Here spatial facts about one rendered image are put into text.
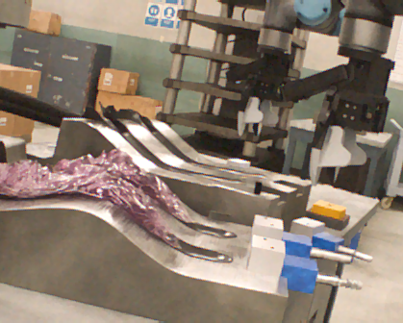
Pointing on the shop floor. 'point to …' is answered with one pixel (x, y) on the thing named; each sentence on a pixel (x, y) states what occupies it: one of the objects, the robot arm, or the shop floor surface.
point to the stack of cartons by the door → (124, 93)
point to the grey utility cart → (397, 169)
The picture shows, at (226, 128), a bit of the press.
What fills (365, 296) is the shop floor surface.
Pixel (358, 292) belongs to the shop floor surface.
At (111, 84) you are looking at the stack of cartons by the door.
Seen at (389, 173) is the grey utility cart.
